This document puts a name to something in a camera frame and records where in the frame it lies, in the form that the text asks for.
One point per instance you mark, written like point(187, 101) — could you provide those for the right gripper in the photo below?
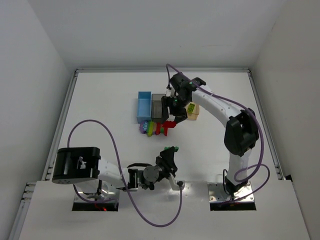
point(175, 111)

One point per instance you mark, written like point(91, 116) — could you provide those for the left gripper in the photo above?
point(167, 162)

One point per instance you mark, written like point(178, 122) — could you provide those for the red green red lego stack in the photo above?
point(161, 128)

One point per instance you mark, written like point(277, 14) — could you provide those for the lime green lego brick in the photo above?
point(191, 108)

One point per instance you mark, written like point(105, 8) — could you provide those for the red and green lego block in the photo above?
point(169, 124)

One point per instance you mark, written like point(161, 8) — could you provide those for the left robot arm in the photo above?
point(84, 168)

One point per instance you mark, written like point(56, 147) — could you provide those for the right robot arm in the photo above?
point(241, 131)

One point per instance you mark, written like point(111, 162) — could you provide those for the dark grey container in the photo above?
point(156, 106)

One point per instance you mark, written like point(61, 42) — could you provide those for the amber container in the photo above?
point(194, 116)

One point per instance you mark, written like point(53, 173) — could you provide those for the blue container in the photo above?
point(144, 106)

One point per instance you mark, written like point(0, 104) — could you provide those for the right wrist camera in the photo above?
point(170, 92)

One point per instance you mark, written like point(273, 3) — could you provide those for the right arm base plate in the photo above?
point(218, 195)

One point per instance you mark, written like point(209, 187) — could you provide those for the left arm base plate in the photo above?
point(96, 192)

